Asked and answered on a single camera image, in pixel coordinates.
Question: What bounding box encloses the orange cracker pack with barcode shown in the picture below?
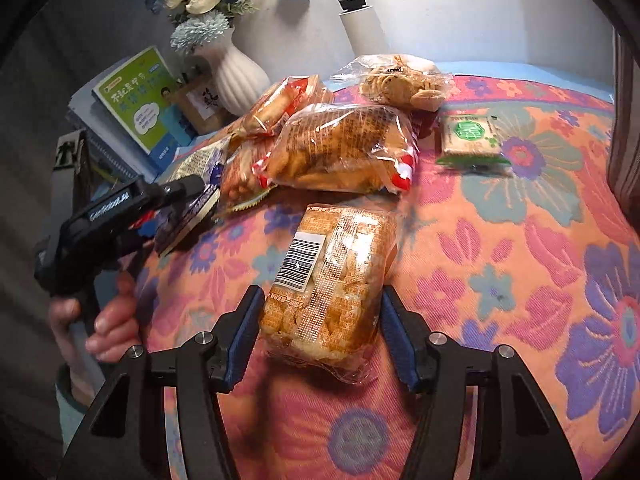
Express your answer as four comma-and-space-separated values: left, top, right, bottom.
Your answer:
259, 204, 398, 385

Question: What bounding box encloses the green white rice cracker pack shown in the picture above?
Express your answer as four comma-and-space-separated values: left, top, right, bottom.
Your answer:
437, 114, 511, 171

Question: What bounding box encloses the person's left hand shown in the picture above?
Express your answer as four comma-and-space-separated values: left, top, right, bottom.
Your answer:
49, 272, 140, 370

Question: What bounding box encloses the dark blue snack bag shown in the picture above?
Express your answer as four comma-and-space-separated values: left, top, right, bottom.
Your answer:
154, 134, 230, 257

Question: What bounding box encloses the stack of books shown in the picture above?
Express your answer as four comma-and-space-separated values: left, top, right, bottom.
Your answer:
68, 56, 178, 182

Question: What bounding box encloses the peanut snack bag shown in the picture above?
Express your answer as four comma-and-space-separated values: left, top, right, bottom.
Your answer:
216, 138, 274, 217

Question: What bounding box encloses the floral tablecloth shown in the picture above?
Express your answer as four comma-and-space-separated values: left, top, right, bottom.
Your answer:
137, 76, 639, 479

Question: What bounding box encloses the green cover book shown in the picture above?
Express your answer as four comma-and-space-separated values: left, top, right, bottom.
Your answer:
93, 47, 196, 166

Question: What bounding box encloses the large red striped bread bag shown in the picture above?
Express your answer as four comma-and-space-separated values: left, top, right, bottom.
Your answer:
252, 103, 418, 194

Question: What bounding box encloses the white ribbed flower vase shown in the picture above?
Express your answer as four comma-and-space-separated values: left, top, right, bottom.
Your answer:
194, 29, 271, 116

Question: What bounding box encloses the orange long snack bag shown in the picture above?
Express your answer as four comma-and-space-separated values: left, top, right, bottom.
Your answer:
227, 75, 333, 139

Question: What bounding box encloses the clear bag of pastries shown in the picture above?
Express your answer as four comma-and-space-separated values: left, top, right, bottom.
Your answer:
330, 54, 454, 112

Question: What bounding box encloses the small wooden photo frame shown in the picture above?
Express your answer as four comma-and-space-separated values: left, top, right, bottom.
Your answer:
168, 75, 234, 136

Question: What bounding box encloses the black wall socket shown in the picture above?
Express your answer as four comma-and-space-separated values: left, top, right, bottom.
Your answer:
337, 0, 368, 13

